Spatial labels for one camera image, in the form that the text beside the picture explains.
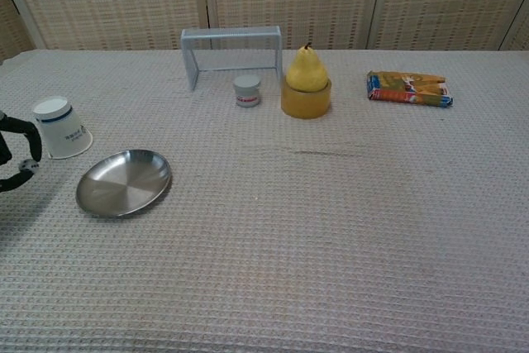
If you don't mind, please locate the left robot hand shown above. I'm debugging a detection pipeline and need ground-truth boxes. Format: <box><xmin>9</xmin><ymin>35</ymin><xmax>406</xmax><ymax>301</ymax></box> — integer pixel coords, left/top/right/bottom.
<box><xmin>0</xmin><ymin>108</ymin><xmax>44</xmax><ymax>194</ymax></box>

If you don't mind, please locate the white paper cup blue stripe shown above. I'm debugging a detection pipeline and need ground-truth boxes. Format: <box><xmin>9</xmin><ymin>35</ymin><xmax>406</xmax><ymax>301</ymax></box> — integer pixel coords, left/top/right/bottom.
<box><xmin>31</xmin><ymin>96</ymin><xmax>93</xmax><ymax>160</ymax></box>

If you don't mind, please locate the round metal plate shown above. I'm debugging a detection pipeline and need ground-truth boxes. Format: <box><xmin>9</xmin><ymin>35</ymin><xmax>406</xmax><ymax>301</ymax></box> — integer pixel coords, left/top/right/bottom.
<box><xmin>75</xmin><ymin>149</ymin><xmax>173</xmax><ymax>218</ymax></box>

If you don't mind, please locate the small grey jar red label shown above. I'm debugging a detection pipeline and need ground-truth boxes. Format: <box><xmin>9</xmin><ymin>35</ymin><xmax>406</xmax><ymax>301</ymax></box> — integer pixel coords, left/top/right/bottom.
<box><xmin>232</xmin><ymin>74</ymin><xmax>263</xmax><ymax>109</ymax></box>

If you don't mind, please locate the light blue metal mesh rack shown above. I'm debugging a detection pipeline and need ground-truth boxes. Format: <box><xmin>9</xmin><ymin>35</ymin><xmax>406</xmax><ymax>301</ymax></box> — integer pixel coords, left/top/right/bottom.
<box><xmin>180</xmin><ymin>26</ymin><xmax>284</xmax><ymax>92</ymax></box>

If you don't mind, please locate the beige waffle weave tablecloth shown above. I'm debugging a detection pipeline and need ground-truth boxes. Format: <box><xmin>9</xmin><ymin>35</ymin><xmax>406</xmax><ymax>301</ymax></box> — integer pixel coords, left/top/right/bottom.
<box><xmin>0</xmin><ymin>48</ymin><xmax>529</xmax><ymax>353</ymax></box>

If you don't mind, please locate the amber packing tape roll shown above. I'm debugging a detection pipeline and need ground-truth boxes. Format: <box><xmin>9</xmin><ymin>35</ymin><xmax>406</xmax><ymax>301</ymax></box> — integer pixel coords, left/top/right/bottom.
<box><xmin>280</xmin><ymin>78</ymin><xmax>332</xmax><ymax>121</ymax></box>

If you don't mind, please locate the yellow pear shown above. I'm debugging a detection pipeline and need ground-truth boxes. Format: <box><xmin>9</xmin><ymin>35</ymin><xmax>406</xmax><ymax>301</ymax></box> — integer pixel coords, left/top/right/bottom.
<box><xmin>286</xmin><ymin>41</ymin><xmax>329</xmax><ymax>93</ymax></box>

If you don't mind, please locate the colourful snack packet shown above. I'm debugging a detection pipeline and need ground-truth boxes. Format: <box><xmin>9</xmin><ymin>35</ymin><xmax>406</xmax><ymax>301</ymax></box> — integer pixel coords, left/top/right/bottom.
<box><xmin>365</xmin><ymin>69</ymin><xmax>455</xmax><ymax>112</ymax></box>

